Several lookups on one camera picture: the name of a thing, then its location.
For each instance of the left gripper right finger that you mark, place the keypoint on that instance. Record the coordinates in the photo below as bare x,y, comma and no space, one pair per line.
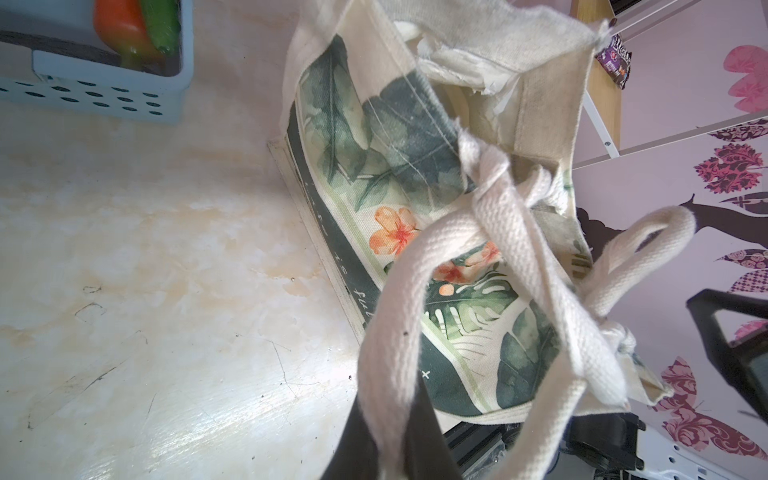
426,453

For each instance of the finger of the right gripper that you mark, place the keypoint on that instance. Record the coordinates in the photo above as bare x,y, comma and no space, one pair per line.
743,363

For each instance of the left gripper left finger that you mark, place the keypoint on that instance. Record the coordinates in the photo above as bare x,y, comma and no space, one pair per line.
356,455

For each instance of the cream canvas grocery bag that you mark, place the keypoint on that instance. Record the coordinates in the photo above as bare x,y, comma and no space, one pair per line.
432,142

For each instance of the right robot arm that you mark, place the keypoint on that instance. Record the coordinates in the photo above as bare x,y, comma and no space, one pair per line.
733,330

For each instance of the purple candy bag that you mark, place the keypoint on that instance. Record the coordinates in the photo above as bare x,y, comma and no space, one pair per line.
615,59

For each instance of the white wooden shelf rack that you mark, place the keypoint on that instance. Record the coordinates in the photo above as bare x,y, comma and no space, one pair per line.
679,85

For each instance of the green cucumber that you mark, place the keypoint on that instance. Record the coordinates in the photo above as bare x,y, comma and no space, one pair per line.
161,20

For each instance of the red chili pepper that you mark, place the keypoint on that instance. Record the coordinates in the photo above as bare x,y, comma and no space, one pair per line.
119,24

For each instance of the blue plastic vegetable basket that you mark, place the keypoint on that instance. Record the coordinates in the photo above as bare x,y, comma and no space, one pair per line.
52,57

